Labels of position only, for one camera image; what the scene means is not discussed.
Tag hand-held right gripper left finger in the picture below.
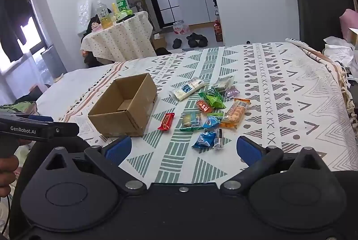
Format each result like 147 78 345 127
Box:
45 136 147 195

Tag white cracker packet blue label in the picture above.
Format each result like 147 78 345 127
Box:
170 77 207 101

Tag person's left hand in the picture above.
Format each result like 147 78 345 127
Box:
0 156 19 197

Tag patterned bed blanket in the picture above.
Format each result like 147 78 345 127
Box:
36 39 356 184

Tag black shoes pile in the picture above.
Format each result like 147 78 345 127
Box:
186 32 209 48

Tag red candy bar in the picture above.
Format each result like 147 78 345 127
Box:
157 113 175 131

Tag cartoon doll figure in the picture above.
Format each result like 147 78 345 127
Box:
90 17 102 32

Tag green camouflage cloth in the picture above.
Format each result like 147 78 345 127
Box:
0 101 37 118

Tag grey suitcase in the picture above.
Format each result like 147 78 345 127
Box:
40 44 61 84

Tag long orange cracker packet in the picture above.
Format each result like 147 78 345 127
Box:
220 98 251 129

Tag hanging dark clothes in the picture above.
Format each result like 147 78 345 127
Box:
0 0 35 63

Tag bread packet green trim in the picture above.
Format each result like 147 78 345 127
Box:
180 113 209 131

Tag white kitchen cabinet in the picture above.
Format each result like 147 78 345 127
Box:
175 0 217 24

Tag small open cardboard carton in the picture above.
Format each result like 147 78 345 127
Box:
151 33 167 50

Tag bright green pouch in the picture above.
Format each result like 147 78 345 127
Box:
115 9 134 20

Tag small dark snack packet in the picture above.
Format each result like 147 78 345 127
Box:
214 128 224 150

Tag small orange-red snack packet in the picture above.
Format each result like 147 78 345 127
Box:
196 99 214 114

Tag pink pillow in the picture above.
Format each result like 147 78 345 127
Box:
339 9 358 42

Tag purple snack packet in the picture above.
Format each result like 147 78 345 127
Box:
224 86 241 101

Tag silver snack packet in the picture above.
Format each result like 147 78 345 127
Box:
213 75 235 93

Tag green snack packet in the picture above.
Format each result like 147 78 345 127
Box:
198 92 226 109
205 88 224 98

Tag green soda bottle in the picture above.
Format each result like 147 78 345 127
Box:
115 0 129 13

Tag blue snack packet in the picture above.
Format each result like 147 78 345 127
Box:
192 132 217 149
202 114 222 129

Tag black upholstered chair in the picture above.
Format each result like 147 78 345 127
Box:
296 0 358 52

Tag cardboard box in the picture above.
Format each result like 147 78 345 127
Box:
87 73 158 137

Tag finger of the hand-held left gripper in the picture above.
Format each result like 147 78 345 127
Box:
28 116 79 136

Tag round table dotted tablecloth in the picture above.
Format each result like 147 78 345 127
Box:
81 11 157 63

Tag white canvas panel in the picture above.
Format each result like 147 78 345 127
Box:
76 0 92 35

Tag white plastic bag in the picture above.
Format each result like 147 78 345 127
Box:
324 36 356 68

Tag clear bottle yellow drink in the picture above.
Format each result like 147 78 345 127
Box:
96 0 113 29

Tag red soda bottle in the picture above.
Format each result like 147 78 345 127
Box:
214 20 224 43

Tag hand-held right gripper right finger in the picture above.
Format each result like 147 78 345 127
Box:
220 136 319 196

